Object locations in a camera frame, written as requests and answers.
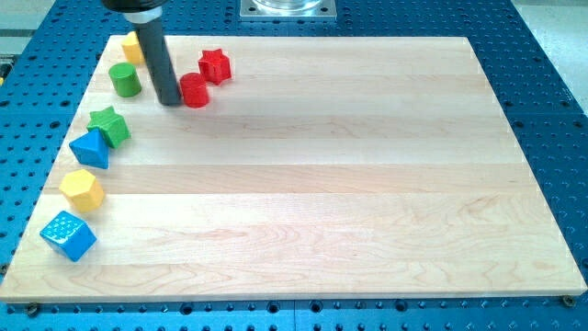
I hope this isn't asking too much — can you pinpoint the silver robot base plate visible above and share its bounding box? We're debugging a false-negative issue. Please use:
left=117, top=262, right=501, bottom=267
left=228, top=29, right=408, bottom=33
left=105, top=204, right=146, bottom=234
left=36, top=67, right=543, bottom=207
left=239, top=0, right=337, bottom=22

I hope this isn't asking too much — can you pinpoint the blue cube block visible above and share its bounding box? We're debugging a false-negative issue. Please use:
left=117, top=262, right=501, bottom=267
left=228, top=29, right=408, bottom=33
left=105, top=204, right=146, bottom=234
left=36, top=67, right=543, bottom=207
left=40, top=211, right=96, bottom=262

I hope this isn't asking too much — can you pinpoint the yellow hexagon block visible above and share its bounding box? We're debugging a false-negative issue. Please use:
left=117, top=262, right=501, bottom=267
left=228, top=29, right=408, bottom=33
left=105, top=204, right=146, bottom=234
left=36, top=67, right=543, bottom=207
left=59, top=169, right=105, bottom=212

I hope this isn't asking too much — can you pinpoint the yellow block behind rod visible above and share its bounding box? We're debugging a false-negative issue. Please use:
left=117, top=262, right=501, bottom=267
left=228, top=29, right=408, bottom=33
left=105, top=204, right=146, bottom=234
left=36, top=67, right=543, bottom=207
left=120, top=31, right=144, bottom=65

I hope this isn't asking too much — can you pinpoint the green star block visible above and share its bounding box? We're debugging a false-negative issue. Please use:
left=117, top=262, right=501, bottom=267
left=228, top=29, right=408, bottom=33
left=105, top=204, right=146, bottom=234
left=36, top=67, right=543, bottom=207
left=86, top=106, right=130, bottom=149

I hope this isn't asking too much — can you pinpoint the red cylinder block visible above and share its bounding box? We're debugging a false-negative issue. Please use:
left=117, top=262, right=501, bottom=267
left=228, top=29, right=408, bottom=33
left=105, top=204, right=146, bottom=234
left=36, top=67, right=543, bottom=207
left=180, top=73, right=209, bottom=108

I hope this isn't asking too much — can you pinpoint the green cylinder block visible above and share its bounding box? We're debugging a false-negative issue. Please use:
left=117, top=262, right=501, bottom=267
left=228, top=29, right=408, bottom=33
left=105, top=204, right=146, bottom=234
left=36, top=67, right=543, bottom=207
left=108, top=63, right=141, bottom=97

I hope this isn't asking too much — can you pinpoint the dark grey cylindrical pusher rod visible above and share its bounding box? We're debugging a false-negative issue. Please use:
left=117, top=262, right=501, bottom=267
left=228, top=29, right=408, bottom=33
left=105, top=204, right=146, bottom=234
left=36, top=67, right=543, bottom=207
left=133, top=17, right=182, bottom=106

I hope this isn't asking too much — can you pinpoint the blue triangle block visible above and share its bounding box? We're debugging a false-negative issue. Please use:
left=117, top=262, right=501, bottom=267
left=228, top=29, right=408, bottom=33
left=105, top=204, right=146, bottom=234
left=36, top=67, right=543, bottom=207
left=69, top=129, right=109, bottom=169

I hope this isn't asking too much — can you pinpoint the light wooden board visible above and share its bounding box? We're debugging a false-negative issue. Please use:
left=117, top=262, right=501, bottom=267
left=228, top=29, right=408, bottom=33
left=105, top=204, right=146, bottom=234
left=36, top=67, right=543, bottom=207
left=1, top=35, right=587, bottom=303

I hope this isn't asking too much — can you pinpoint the black and silver robot arm end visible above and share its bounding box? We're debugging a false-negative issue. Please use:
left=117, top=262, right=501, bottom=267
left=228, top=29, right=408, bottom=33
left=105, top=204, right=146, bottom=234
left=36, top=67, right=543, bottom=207
left=101, top=0, right=167, bottom=24

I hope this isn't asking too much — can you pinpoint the blue perforated table plate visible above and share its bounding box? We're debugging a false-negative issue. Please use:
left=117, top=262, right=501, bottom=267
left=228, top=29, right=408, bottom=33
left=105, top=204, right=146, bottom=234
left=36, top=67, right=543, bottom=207
left=1, top=1, right=587, bottom=330

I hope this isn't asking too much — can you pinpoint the red star block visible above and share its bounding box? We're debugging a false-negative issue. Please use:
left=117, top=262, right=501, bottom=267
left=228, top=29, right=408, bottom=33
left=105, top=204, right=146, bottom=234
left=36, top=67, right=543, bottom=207
left=198, top=49, right=232, bottom=86

